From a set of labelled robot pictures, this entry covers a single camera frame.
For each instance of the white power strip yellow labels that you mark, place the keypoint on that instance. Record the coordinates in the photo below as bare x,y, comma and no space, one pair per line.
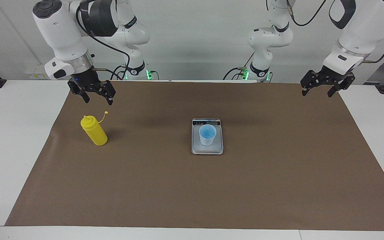
33,75

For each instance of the yellow squeeze bottle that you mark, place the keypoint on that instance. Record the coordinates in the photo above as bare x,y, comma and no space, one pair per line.
95,133

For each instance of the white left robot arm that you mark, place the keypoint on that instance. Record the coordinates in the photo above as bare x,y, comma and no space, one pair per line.
362,26

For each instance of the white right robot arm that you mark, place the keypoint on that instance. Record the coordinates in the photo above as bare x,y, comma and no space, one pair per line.
60,30

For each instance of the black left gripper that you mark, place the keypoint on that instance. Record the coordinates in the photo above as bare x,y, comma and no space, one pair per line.
332,76

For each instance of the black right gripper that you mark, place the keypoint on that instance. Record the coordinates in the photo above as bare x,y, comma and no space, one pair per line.
84,80

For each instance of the silver digital kitchen scale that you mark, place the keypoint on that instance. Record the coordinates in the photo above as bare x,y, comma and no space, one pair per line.
207,150

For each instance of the light blue plastic cup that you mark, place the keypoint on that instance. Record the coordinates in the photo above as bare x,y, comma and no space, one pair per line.
208,136

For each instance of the brown paper table mat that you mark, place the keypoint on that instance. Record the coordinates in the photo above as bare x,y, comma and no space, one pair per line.
192,190

